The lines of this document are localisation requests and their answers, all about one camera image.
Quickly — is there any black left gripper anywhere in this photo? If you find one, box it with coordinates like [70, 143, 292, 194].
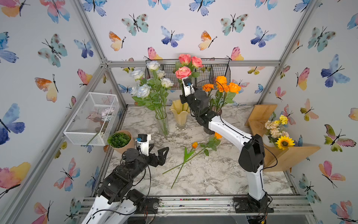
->
[128, 142, 168, 181]

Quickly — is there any small orange marigold flower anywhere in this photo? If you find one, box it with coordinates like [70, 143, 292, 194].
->
[202, 84, 214, 109]

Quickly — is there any orange flower front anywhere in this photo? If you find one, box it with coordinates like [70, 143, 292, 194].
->
[217, 83, 229, 93]

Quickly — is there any white rose stem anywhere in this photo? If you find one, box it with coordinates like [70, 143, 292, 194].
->
[130, 69, 145, 81]
[146, 61, 160, 71]
[156, 70, 166, 79]
[130, 84, 151, 98]
[161, 78, 173, 89]

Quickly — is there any orange artificial flower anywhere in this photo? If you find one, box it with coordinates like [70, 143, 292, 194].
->
[223, 83, 241, 105]

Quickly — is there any pink artificial rose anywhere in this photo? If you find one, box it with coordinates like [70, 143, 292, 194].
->
[188, 57, 203, 78]

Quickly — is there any yellow orange tulip bud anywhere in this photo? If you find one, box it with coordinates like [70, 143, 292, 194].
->
[171, 142, 198, 188]

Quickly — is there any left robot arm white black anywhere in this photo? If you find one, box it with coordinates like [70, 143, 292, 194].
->
[82, 147, 169, 224]

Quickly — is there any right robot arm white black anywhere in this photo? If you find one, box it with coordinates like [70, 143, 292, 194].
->
[180, 86, 274, 215]

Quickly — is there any yellow ruffled vase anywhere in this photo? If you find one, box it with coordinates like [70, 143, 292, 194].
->
[170, 99, 190, 131]

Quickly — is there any purple ribbed glass vase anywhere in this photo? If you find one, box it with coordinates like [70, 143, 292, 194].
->
[203, 109, 222, 135]

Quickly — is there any potted green succulent plant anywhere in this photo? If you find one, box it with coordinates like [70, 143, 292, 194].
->
[107, 130, 135, 154]

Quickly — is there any clear glass vase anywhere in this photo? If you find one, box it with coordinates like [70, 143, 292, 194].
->
[155, 113, 169, 137]

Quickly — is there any sunflower bouquet in white vase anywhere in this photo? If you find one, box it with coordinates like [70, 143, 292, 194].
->
[263, 115, 295, 150]

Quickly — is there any wooden corner shelf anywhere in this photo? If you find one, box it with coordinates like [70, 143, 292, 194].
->
[245, 105, 320, 172]

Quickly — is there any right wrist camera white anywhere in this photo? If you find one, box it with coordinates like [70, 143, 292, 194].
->
[182, 77, 195, 97]

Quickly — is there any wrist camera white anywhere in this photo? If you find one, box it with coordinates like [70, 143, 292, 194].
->
[136, 134, 152, 156]
[182, 77, 195, 97]

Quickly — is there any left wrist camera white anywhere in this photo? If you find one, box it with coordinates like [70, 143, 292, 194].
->
[136, 134, 152, 156]

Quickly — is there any black wire wall basket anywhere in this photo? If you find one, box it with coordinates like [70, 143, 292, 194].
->
[157, 58, 231, 91]

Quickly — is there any white mesh wall basket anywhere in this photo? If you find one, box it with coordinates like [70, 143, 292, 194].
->
[63, 92, 120, 146]

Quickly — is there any metal base rail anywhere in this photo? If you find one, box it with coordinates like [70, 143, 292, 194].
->
[81, 194, 314, 217]

